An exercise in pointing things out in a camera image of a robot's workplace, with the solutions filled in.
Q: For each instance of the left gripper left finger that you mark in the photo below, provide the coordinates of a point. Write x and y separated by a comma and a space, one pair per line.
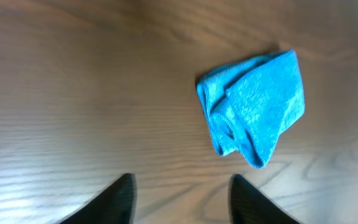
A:
114, 205

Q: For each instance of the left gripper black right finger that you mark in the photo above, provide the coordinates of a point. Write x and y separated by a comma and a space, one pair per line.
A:
248, 205

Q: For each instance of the blue microfiber cloth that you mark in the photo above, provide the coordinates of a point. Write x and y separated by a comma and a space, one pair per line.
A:
248, 105

